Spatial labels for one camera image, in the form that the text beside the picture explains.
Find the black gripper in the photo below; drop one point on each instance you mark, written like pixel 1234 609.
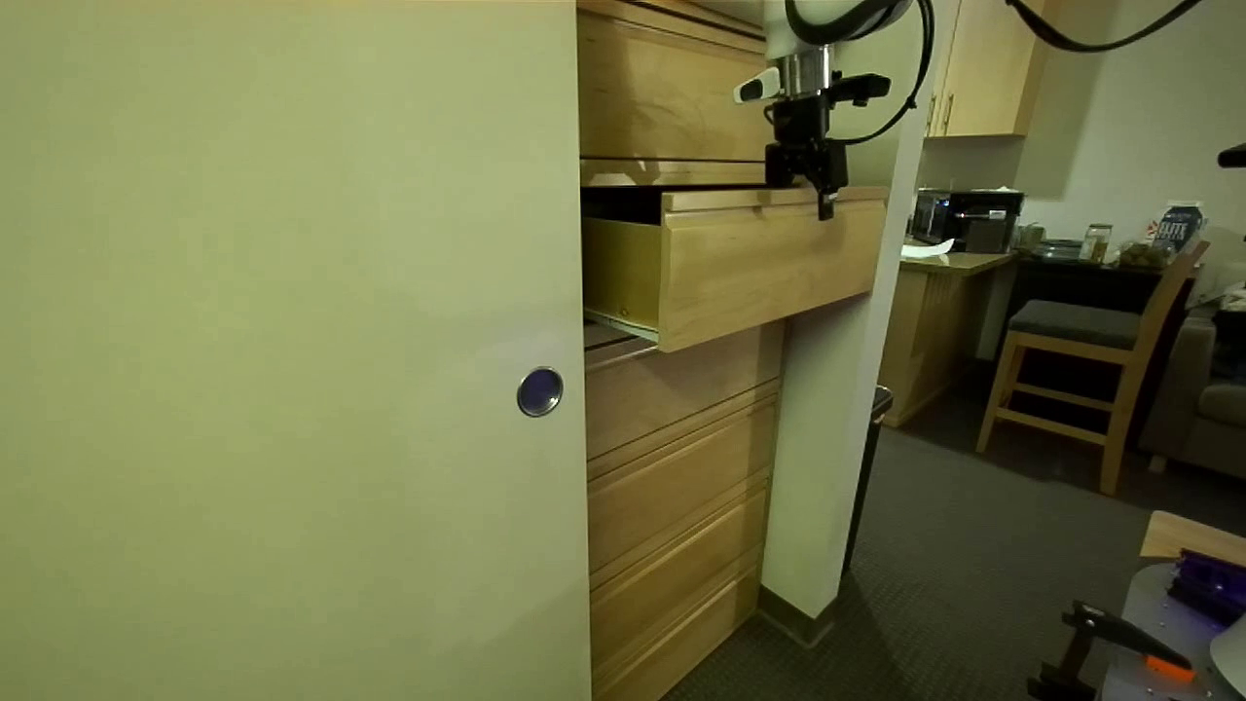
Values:
pixel 801 123

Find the light wooden dresser drawer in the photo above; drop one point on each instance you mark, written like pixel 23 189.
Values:
pixel 674 587
pixel 685 396
pixel 754 266
pixel 684 489
pixel 666 663

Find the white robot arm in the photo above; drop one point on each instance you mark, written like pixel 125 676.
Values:
pixel 829 24

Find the crumpled white paper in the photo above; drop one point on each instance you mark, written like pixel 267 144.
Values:
pixel 924 248

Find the light wood dresser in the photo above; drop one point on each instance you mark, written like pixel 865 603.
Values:
pixel 674 92

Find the black coffee maker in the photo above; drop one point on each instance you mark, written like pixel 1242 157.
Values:
pixel 976 219

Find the light wooden desk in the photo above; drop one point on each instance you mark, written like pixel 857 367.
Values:
pixel 929 323

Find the black side table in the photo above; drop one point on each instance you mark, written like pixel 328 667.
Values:
pixel 1076 276

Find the glass jar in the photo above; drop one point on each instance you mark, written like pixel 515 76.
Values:
pixel 1098 239

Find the wooden chair dark seat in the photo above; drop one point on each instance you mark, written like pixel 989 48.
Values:
pixel 1085 322

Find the round dark door pull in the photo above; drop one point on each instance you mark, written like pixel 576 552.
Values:
pixel 540 391

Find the grey sofa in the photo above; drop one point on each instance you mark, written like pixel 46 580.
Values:
pixel 1214 401

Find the wooden board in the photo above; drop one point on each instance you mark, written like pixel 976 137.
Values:
pixel 1188 536

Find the black orange clamp tool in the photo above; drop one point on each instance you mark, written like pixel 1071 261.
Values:
pixel 1105 626

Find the round grey table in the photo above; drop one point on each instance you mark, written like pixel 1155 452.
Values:
pixel 1155 588

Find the cream sliding closet door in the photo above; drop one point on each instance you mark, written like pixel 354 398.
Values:
pixel 286 352

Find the blue plastic object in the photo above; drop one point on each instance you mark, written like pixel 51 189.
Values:
pixel 1214 587

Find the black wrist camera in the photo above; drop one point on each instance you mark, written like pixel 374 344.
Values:
pixel 857 92

